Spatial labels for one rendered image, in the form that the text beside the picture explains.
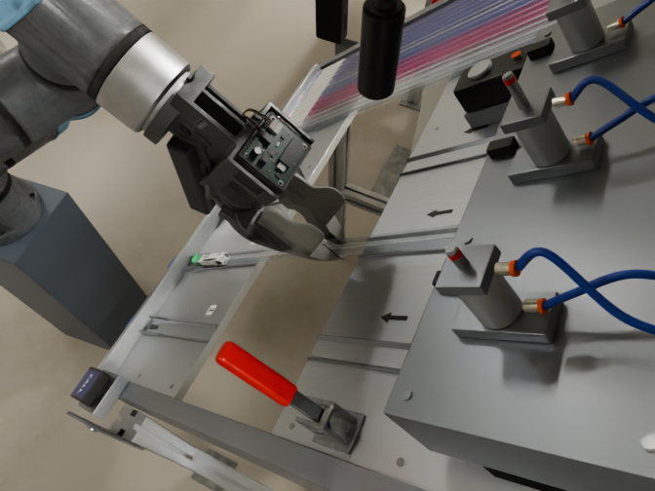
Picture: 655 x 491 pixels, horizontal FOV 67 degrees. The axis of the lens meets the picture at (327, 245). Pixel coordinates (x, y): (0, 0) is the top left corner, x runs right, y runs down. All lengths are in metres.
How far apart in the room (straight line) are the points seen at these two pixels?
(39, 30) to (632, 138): 0.40
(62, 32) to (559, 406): 0.40
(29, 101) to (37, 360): 1.22
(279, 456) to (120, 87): 0.30
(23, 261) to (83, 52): 0.75
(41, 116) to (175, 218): 1.23
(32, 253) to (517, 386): 1.02
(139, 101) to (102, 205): 1.43
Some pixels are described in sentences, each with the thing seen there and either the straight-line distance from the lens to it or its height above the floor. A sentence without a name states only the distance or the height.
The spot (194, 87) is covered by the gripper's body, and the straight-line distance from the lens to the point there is 0.42.
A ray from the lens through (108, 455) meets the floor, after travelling 1.51.
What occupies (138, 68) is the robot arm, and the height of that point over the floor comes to 1.13.
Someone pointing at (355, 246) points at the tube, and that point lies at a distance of 0.47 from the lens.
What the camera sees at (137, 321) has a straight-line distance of 0.76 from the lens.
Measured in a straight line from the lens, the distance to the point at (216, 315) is 0.61.
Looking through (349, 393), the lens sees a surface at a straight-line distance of 0.39.
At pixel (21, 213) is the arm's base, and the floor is 0.59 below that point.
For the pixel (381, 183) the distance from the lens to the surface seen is 1.74.
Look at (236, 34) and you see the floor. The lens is 2.34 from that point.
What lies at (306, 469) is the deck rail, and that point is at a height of 1.03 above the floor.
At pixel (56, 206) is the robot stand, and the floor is 0.55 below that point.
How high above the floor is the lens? 1.39
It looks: 60 degrees down
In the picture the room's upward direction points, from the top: straight up
